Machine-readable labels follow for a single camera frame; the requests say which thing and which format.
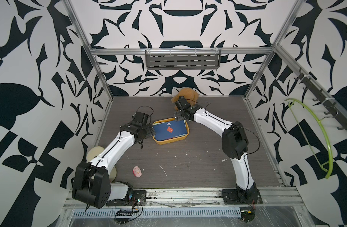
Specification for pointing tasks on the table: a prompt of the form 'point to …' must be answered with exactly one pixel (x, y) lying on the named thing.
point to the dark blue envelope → (170, 129)
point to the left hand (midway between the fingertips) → (146, 130)
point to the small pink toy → (137, 171)
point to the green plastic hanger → (331, 162)
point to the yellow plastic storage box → (169, 120)
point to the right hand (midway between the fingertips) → (182, 111)
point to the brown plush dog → (190, 95)
